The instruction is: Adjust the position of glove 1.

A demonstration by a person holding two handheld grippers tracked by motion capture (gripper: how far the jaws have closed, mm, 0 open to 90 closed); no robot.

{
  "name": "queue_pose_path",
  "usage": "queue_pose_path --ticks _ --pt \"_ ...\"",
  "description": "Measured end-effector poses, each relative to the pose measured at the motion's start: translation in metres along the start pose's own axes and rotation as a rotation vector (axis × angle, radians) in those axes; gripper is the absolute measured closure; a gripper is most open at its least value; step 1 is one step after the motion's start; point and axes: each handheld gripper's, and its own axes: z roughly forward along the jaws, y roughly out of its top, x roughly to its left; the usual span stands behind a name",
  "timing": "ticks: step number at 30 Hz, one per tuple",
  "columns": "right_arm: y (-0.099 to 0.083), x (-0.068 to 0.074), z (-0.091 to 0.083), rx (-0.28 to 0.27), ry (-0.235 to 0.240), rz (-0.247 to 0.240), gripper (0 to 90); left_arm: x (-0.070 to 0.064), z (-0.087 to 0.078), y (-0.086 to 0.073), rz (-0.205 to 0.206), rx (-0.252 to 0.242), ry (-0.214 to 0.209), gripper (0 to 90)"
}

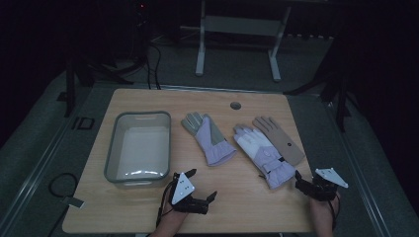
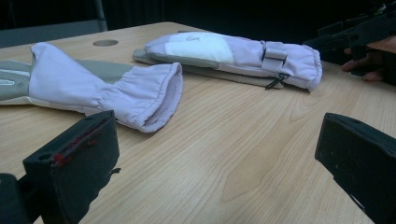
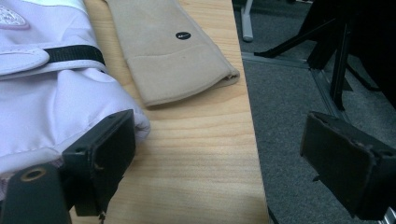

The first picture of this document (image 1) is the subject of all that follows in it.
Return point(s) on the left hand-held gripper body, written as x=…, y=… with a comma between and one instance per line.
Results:
x=183, y=189

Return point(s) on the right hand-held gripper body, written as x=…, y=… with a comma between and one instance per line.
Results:
x=324, y=184

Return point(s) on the person's right hand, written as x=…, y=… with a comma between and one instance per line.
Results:
x=322, y=206

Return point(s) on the person's left hand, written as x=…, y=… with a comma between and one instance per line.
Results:
x=173, y=210

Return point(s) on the purple and grey glove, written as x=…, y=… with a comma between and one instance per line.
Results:
x=210, y=141

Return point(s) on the beige glove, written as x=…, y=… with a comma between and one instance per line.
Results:
x=280, y=140

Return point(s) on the purple and white glove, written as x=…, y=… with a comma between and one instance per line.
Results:
x=263, y=151

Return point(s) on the clear plastic bin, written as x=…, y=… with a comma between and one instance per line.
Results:
x=140, y=148

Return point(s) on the black tripod stand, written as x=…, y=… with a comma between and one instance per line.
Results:
x=85, y=75
x=332, y=85

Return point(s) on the grey flat tag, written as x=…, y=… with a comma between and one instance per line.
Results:
x=72, y=202

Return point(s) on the white metal stand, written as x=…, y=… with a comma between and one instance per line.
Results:
x=237, y=26

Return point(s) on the black floor bracket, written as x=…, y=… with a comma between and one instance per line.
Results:
x=84, y=123

